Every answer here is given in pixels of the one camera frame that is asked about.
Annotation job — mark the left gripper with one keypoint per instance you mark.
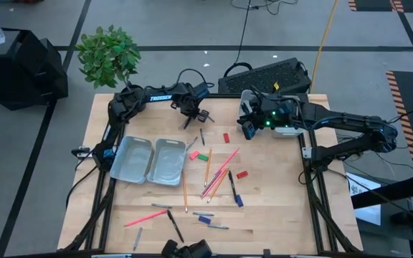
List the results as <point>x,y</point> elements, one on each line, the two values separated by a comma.
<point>188,104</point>

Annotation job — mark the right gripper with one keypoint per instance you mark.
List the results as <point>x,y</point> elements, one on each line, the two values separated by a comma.
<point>271,114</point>

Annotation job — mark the dark grey crayon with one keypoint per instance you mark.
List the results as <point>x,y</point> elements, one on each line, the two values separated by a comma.
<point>202,137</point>

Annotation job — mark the pink eraser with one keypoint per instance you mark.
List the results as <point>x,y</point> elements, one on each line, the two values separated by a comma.
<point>194,155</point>

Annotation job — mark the green eraser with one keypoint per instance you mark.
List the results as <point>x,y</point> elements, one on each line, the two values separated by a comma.
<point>203,157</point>

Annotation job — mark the red eraser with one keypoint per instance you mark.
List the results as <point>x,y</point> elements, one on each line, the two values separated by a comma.
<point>242,175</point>
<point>226,138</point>

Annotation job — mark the orange pencil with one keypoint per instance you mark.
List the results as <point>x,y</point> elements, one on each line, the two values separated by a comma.
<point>185,191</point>
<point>208,167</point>
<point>218,185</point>

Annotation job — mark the pink pencil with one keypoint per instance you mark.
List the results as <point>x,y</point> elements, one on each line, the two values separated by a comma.
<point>215,182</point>
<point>227,161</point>
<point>145,218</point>

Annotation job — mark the grey pencil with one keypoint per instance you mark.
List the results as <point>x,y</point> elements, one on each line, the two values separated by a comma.
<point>211,183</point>

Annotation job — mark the black pen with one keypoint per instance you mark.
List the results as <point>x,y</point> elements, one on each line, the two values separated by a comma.
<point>232,186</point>
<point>175,226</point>

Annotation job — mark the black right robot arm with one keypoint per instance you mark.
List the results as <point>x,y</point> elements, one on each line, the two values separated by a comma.
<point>353,123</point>

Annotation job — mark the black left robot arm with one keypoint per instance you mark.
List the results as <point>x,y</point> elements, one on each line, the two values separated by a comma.
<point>120,107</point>

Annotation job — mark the yellow gripper tag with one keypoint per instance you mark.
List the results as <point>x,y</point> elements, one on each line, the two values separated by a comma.
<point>276,86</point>

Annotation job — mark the black keyboard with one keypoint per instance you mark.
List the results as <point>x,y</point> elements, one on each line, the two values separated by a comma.
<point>264,77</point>

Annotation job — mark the green potted plant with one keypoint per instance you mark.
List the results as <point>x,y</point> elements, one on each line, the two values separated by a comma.
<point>108,57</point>

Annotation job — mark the white paper box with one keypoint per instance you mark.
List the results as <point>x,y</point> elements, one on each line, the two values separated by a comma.
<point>362,184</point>

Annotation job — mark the black bulky device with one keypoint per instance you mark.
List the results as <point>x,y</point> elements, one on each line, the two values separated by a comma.
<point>192,249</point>

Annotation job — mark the black stand beam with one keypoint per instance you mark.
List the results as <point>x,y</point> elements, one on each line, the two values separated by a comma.
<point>389,191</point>

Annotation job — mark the black stacked boxes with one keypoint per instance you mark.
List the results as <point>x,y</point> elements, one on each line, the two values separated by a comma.
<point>13,71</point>

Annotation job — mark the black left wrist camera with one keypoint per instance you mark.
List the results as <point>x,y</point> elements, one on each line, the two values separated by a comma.
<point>201,91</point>

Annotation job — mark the black table frame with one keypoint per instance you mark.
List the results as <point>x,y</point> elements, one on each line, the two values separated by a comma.
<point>224,95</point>

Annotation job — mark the white frame bracket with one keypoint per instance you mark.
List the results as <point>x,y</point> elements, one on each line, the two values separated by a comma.
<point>82,153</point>
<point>307,153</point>

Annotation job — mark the small black bracket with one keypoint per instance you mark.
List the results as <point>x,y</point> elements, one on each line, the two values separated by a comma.
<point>266,253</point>

